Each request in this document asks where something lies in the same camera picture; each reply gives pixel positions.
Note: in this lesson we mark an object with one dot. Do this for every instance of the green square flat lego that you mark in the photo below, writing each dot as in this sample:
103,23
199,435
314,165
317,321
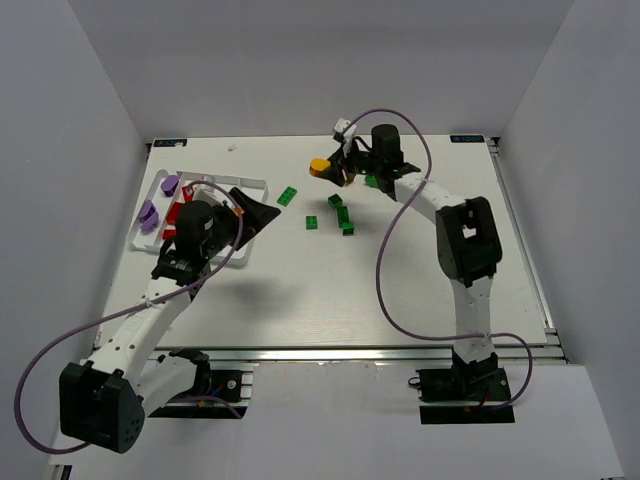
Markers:
311,222

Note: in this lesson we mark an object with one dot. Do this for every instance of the green hollow lego brick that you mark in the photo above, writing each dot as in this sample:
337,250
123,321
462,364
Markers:
371,181

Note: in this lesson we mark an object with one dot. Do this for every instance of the purple curved lego brick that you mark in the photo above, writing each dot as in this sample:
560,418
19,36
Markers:
150,223

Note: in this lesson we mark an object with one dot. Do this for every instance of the green square lego brick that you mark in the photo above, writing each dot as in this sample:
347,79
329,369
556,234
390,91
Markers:
335,201

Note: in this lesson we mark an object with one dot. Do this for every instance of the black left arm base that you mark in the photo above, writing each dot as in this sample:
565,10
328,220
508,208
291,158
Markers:
224,396

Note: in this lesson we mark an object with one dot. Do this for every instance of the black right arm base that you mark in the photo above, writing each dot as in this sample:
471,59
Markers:
444,400

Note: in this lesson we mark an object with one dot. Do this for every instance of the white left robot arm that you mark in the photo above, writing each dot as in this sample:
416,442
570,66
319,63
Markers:
105,400

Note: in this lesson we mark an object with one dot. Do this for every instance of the yellow rounded lego brick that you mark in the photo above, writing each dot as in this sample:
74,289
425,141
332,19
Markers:
318,166

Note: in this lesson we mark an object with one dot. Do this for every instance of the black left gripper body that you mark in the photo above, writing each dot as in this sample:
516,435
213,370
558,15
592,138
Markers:
232,218

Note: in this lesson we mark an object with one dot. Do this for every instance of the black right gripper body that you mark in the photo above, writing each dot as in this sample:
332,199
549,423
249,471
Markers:
345,163

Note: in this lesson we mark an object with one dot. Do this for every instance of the purple rounded lego brick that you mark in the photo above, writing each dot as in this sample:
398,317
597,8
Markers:
169,185

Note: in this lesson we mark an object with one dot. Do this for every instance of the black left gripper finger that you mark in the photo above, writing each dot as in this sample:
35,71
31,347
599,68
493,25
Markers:
240,238
256,214

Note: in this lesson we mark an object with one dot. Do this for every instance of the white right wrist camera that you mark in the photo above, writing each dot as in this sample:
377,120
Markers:
343,131

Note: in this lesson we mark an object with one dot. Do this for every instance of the white divided sorting tray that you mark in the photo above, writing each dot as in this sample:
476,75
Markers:
213,189

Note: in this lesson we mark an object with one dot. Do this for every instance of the red arched lego brick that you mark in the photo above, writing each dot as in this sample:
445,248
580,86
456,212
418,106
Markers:
173,213

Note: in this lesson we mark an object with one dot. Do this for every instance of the green lego plate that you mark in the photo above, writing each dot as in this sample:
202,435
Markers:
287,196

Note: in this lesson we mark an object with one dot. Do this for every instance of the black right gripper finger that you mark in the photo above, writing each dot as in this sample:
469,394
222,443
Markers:
340,158
337,176

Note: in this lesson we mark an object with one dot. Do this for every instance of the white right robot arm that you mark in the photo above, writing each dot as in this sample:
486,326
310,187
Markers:
467,240

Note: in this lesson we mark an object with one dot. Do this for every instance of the green long lego brick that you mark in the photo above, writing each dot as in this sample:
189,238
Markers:
344,222

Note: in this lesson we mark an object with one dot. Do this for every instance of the red curved lego brick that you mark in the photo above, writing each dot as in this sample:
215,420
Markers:
188,193

